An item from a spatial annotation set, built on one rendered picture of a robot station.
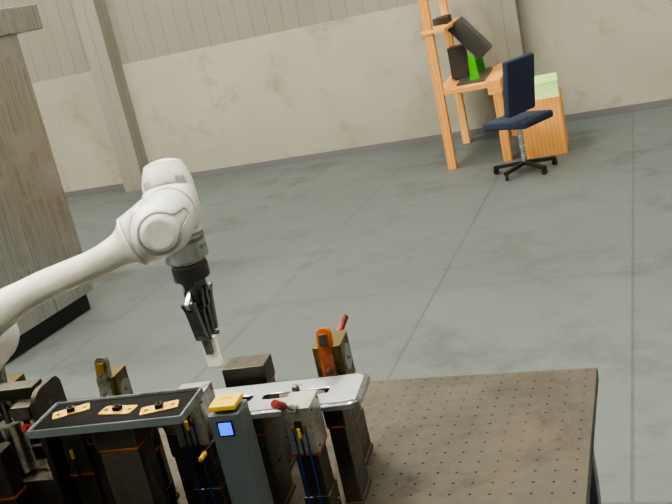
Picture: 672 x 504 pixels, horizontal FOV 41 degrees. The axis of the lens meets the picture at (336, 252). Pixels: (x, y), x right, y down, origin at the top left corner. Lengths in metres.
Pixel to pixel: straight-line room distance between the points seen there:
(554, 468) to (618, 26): 8.39
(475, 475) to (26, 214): 4.91
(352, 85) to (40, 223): 5.17
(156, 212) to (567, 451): 1.30
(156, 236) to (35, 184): 5.30
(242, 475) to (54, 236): 5.11
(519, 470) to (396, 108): 8.74
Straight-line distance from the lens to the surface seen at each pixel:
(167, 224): 1.60
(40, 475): 2.38
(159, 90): 11.96
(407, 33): 10.72
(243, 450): 1.97
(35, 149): 6.94
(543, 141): 9.00
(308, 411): 2.07
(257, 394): 2.35
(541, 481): 2.33
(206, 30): 11.56
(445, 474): 2.41
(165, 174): 1.78
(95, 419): 2.07
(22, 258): 6.70
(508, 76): 7.97
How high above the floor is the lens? 1.93
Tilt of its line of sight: 16 degrees down
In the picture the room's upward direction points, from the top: 12 degrees counter-clockwise
